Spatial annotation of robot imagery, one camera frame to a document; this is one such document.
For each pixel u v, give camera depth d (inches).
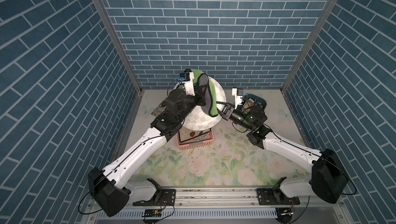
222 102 26.1
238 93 25.2
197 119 26.8
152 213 28.4
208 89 25.8
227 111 24.6
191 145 34.4
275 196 26.2
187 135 36.6
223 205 28.8
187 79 21.7
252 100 43.8
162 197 28.5
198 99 23.1
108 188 14.7
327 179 16.8
